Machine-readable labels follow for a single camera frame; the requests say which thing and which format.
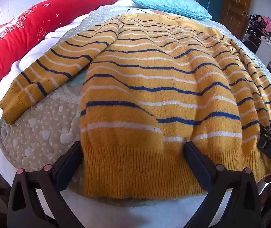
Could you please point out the shoe rack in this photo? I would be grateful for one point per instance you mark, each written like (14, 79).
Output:
(256, 28)

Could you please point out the white headboard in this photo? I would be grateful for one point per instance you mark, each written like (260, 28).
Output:
(9, 4)

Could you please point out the red patterned pillow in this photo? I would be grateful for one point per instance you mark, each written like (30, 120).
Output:
(26, 30)

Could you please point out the pink cloth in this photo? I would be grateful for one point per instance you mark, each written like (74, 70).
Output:
(269, 25)

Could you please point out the wooden door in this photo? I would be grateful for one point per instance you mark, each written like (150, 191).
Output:
(236, 4)

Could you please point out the quilted heart print bedspread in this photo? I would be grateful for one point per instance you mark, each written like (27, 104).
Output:
(42, 128)

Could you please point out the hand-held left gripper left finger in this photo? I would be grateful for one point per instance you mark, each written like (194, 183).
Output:
(76, 150)

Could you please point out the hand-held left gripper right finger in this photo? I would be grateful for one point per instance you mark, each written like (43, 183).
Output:
(189, 150)

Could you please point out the light blue pillow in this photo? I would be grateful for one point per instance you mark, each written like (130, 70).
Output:
(173, 4)

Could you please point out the white shelf unit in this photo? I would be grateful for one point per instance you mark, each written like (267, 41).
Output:
(268, 49)

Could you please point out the yellow striped knit sweater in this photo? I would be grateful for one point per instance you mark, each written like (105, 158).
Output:
(149, 87)

